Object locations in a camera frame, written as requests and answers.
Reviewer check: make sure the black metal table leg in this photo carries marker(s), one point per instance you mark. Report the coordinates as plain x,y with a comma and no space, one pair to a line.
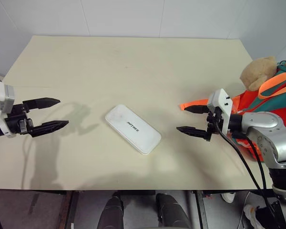
202,210
70,210

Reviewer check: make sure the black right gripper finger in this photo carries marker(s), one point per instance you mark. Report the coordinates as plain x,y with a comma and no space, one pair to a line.
193,131
197,109

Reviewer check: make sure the dark rounded shape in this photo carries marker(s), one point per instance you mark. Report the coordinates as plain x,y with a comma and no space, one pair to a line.
171,212
110,212

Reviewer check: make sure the white sneaker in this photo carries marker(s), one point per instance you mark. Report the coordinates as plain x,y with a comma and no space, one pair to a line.
228,197
252,214

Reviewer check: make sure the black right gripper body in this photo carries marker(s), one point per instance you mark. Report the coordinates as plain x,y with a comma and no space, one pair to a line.
213,117

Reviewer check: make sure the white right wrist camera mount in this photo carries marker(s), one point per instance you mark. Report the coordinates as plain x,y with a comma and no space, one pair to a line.
221,100

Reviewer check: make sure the tan plush bear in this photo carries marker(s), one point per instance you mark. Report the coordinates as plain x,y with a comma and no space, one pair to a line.
257,70

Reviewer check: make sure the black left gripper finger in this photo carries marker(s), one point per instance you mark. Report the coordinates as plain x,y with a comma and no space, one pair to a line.
41,103
50,126

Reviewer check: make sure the white rectangular box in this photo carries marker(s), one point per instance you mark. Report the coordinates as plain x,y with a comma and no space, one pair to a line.
133,128

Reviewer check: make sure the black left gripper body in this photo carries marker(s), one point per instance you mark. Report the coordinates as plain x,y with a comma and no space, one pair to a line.
15,121

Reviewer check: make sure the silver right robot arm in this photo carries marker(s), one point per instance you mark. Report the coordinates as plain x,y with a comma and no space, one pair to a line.
267,136

